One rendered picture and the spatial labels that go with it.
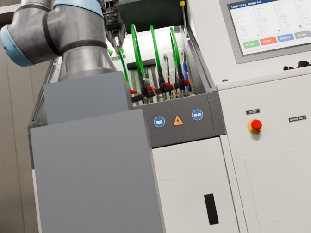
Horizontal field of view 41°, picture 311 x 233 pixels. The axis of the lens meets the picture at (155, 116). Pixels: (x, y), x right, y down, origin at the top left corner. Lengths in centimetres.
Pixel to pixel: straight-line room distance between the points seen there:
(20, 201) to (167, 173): 234
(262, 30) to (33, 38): 112
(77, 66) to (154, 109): 57
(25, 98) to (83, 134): 289
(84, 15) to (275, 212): 89
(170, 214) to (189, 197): 9
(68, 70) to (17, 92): 282
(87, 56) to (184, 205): 68
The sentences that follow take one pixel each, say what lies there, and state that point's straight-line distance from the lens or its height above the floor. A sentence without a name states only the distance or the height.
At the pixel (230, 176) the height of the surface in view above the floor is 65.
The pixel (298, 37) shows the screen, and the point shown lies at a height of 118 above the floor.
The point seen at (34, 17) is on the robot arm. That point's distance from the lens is 110.
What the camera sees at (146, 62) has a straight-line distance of 205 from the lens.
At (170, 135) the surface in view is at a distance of 146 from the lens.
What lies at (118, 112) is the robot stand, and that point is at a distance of 90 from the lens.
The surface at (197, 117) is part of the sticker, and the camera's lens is 147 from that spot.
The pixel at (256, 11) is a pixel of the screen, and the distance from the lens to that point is 196.
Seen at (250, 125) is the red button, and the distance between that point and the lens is 148.
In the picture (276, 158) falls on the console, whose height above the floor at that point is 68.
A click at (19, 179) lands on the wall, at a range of 366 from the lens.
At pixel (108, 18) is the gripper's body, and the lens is 172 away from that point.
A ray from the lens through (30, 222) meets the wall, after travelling 362.
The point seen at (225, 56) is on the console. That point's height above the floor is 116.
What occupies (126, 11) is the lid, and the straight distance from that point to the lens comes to 210.
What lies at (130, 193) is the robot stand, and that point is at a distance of 85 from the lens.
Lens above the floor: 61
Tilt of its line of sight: 11 degrees up
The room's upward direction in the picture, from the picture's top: 10 degrees counter-clockwise
